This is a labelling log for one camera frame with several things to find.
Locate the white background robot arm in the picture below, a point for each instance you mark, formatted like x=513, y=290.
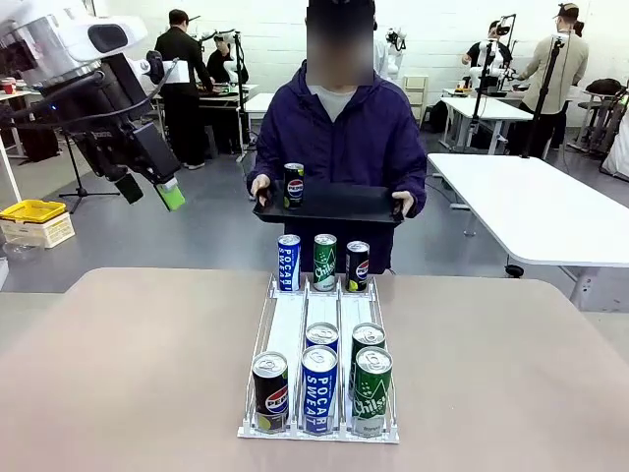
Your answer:
x=395, y=49

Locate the black chair with bag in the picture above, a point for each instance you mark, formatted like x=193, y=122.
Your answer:
x=602, y=98

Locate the person in black t-shirt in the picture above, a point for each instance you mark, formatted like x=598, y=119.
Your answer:
x=486, y=51

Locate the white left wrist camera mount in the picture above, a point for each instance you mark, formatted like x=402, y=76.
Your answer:
x=174, y=73

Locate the large white table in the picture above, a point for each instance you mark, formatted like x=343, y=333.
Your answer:
x=531, y=206

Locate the green Chilsung cider can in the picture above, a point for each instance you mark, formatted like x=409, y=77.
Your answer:
x=368, y=335
x=325, y=265
x=372, y=393

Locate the black camera tripod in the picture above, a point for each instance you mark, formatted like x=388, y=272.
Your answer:
x=241, y=98

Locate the person's left hand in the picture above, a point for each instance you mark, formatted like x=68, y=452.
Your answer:
x=405, y=204

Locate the blue Pocari Sweat can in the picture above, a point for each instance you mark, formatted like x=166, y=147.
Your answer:
x=322, y=334
x=319, y=393
x=289, y=265

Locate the white plastic crate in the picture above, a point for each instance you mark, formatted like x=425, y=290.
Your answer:
x=44, y=233

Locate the clear plastic container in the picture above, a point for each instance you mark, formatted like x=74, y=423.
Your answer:
x=22, y=251

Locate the white desk behind large table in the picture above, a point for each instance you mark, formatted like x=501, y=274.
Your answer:
x=491, y=108

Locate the black Pepsi can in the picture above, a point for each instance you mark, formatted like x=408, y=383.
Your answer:
x=294, y=189
x=357, y=270
x=270, y=393

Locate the white cluttered side table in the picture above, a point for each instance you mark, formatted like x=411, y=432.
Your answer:
x=10, y=98

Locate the black microphone stand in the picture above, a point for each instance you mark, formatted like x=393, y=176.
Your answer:
x=76, y=167

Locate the person's right hand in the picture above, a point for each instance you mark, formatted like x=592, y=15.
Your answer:
x=260, y=189

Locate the person's right forearm purple sleeve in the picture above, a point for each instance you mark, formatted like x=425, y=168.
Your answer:
x=260, y=164

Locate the cluttered grey workbench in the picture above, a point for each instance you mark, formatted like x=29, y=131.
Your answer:
x=226, y=93

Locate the red cup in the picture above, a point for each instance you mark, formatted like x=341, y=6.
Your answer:
x=8, y=86

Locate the person in purple jacket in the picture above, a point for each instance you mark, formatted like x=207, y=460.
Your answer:
x=339, y=142

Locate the white height-adjustable desk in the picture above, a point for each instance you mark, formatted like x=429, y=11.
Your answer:
x=258, y=103

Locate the man in black suit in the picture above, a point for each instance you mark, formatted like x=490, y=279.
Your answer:
x=182, y=88

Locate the person's left forearm purple sleeve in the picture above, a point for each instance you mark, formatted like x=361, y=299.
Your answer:
x=417, y=182

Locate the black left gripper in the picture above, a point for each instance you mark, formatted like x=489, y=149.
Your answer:
x=108, y=113

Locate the black serving tray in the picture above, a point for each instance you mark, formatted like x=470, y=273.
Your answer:
x=344, y=204

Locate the white sack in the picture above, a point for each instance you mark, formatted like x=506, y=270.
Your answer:
x=616, y=162

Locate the slim black light stand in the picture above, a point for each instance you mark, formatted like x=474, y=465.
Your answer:
x=476, y=98

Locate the seated person in black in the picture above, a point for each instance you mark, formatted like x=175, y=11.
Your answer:
x=221, y=61

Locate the yellow plastic bin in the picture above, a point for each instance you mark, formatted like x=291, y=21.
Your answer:
x=32, y=210

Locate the person in beige jacket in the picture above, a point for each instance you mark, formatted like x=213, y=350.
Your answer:
x=560, y=74

